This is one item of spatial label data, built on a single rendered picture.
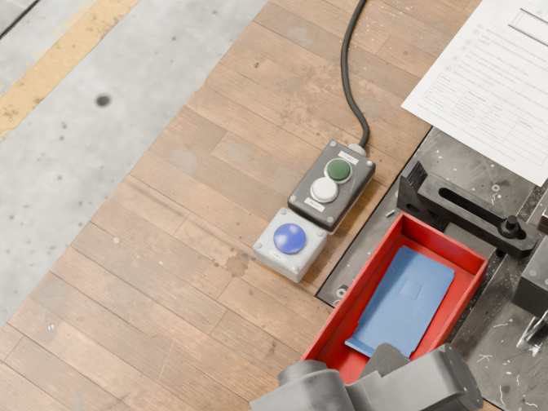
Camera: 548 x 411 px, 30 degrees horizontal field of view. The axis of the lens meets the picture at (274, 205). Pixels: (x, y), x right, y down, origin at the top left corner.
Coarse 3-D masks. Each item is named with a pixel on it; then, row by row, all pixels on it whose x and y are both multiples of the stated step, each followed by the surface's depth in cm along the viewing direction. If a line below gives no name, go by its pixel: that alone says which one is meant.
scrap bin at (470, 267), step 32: (416, 224) 122; (384, 256) 125; (448, 256) 124; (480, 256) 119; (352, 288) 119; (352, 320) 123; (448, 320) 116; (320, 352) 121; (352, 352) 121; (416, 352) 120
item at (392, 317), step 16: (400, 256) 125; (416, 256) 125; (400, 272) 125; (416, 272) 124; (432, 272) 124; (448, 272) 124; (384, 288) 124; (400, 288) 124; (432, 288) 123; (384, 304) 123; (400, 304) 123; (416, 304) 123; (432, 304) 123; (368, 320) 122; (384, 320) 122; (400, 320) 122; (416, 320) 122; (352, 336) 121; (368, 336) 121; (384, 336) 121; (400, 336) 121; (416, 336) 121; (368, 352) 118
